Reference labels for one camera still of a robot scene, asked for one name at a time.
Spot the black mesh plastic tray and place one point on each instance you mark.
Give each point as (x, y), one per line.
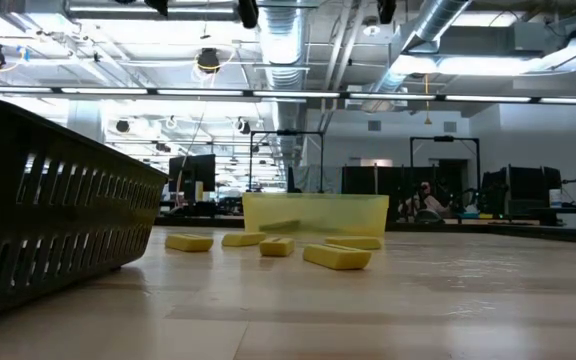
(68, 210)

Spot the silver ventilation duct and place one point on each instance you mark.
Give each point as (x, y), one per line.
(283, 40)
(438, 15)

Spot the long ceiling light strip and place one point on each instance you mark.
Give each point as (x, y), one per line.
(198, 92)

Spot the person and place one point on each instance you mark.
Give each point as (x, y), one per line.
(425, 200)

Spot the white container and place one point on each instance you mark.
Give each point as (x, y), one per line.
(555, 198)

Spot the black partition curtain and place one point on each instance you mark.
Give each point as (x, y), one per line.
(383, 185)
(523, 187)

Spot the yellow eraser block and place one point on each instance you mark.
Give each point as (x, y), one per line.
(243, 239)
(336, 257)
(277, 247)
(353, 243)
(189, 243)

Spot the black monitor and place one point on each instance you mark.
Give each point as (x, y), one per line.
(193, 172)

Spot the yellow translucent plastic bin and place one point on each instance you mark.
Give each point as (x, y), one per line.
(318, 210)

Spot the grey tarp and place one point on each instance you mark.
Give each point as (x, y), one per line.
(318, 177)

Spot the round ceiling lamp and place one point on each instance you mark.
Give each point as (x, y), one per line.
(371, 27)

